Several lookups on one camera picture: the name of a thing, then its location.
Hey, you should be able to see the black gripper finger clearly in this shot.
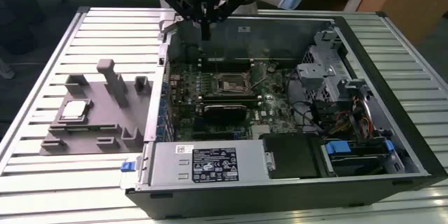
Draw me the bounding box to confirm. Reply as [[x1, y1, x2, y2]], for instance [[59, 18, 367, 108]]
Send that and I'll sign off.
[[206, 0, 240, 41], [160, 0, 207, 41]]

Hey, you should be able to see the CPU socket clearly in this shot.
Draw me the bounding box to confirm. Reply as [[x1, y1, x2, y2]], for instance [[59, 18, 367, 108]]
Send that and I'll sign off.
[[215, 72, 255, 96]]

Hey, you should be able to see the black graphics card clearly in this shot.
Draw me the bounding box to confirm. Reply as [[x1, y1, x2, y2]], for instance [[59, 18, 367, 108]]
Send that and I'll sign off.
[[202, 103, 248, 123]]

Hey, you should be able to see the blue case latch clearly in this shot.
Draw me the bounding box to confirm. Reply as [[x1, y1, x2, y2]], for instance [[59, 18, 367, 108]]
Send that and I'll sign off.
[[119, 160, 136, 174]]

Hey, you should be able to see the green motherboard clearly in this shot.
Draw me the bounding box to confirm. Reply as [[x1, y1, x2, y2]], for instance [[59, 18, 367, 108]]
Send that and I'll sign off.
[[164, 60, 306, 142]]

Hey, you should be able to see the black plastic shroud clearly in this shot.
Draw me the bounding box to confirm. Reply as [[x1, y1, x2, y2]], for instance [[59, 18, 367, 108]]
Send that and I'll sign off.
[[260, 132, 327, 179]]

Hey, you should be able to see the blue disk carrier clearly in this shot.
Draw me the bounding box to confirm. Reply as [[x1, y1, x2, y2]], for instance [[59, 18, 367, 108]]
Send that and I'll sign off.
[[324, 141, 354, 154]]

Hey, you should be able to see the silver CPU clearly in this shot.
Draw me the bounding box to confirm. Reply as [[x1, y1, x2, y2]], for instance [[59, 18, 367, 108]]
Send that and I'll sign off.
[[60, 100, 92, 123]]

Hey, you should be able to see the silver power supply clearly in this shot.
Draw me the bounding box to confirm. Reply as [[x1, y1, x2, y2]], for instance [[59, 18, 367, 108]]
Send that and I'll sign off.
[[147, 140, 271, 187]]

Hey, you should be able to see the orange yellow wire bundle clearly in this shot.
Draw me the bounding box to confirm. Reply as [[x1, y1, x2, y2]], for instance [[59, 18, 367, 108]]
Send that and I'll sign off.
[[324, 98, 374, 141]]

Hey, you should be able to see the grey plastic bracket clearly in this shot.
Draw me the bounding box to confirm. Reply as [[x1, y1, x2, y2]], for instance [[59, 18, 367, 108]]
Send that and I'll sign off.
[[343, 78, 370, 91]]

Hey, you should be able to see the green RAM stick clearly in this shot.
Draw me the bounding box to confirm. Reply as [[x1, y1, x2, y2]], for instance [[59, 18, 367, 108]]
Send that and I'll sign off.
[[66, 126, 118, 131]]

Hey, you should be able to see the black office chair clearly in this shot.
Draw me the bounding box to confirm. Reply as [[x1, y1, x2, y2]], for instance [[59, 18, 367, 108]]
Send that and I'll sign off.
[[0, 0, 47, 55]]

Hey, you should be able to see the brown wooden cabinet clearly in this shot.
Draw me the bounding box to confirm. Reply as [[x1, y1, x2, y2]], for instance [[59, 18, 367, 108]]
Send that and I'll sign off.
[[358, 0, 448, 48]]

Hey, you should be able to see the silver drive cage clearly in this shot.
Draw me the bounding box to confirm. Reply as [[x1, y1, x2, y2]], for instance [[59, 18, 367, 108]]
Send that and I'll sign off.
[[296, 30, 355, 103]]

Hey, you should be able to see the black RAM slot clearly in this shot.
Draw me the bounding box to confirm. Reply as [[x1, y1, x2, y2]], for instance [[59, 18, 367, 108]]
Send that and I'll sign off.
[[198, 66, 255, 72], [198, 62, 255, 69], [198, 57, 255, 63], [198, 60, 255, 67]]

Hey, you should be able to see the silver chipset heatsink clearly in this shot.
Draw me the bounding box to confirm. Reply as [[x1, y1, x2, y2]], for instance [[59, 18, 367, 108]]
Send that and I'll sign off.
[[251, 125, 274, 135]]

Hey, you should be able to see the black expansion slot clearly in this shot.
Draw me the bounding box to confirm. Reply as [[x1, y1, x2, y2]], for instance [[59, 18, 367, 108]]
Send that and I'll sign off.
[[191, 131, 238, 141]]

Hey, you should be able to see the grey parts rack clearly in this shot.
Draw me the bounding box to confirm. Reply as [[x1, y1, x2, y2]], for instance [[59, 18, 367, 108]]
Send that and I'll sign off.
[[38, 58, 155, 156]]

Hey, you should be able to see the black PC case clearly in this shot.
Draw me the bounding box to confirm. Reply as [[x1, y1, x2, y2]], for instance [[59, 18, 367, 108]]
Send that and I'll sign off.
[[120, 11, 448, 221]]

